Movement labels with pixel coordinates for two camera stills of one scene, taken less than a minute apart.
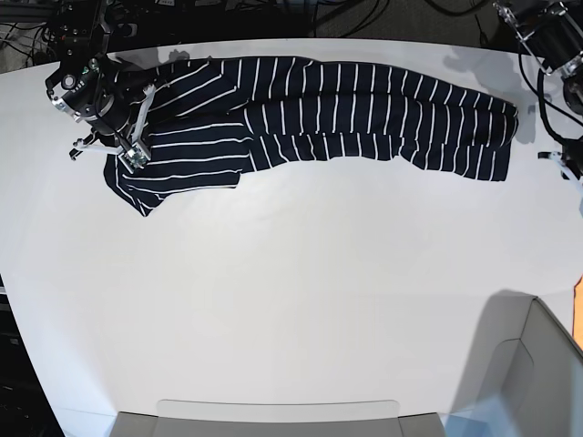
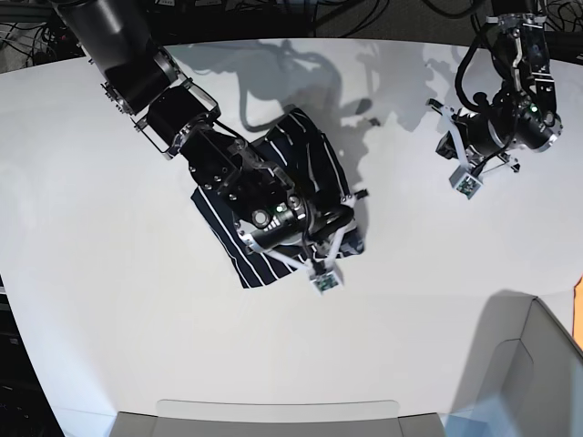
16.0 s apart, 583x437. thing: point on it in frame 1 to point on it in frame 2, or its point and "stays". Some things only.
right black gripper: x=572 y=153 to x=509 y=120
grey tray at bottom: x=230 y=419 stays
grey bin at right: x=523 y=374 stays
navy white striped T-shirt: x=219 y=118 to x=300 y=153
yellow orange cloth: x=577 y=313 stays
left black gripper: x=97 y=89 to x=292 y=222
